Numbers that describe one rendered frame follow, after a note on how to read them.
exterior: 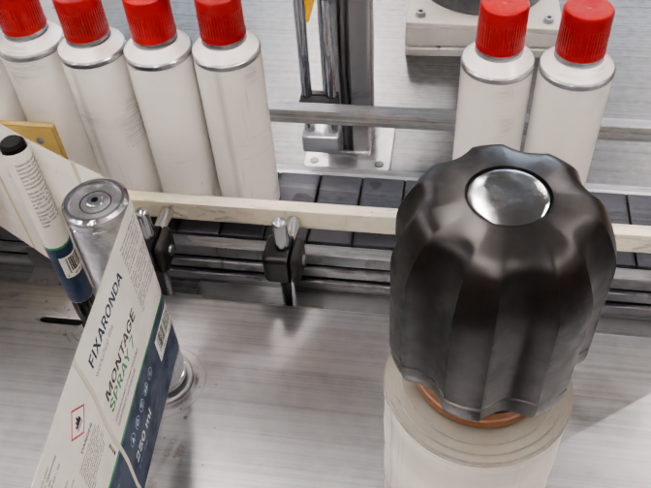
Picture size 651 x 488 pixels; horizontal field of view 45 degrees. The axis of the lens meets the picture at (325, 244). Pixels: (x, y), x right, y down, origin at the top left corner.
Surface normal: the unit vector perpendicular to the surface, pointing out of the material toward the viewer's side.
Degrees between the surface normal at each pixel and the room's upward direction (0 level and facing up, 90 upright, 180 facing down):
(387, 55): 0
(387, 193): 0
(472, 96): 90
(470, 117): 90
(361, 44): 90
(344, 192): 0
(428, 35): 90
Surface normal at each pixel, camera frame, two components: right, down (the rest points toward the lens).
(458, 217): -0.22, -0.59
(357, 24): -0.15, 0.74
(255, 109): 0.74, 0.47
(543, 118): -0.76, 0.50
